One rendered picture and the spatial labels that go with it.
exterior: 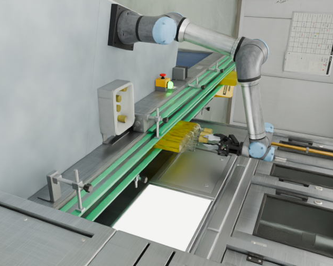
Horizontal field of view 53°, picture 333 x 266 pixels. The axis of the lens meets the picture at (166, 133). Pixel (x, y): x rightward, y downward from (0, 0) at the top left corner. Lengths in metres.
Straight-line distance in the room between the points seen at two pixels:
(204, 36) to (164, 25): 0.20
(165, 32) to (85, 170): 0.68
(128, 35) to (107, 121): 0.40
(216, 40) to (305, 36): 5.92
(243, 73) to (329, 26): 6.04
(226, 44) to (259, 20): 5.95
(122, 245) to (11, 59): 0.67
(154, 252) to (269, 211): 0.91
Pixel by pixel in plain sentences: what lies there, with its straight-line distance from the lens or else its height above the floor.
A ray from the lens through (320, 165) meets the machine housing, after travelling 2.06.
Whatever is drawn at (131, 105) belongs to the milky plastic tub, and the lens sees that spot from 1.65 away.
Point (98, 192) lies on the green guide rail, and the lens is 1.31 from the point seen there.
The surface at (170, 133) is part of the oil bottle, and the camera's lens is 1.78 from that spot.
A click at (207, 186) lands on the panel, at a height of 1.25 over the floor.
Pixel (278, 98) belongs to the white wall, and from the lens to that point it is 7.76.
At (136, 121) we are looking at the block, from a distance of 1.70.
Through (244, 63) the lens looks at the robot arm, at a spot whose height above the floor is 1.36.
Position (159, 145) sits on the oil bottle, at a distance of 1.74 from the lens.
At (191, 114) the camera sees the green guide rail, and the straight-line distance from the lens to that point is 2.20.
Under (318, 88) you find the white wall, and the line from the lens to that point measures 7.65.
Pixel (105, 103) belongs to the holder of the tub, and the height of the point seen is 0.79.
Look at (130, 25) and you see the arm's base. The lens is 1.56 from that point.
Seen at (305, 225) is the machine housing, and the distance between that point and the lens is 1.60.
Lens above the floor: 1.60
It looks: 21 degrees down
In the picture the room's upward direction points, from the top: 101 degrees clockwise
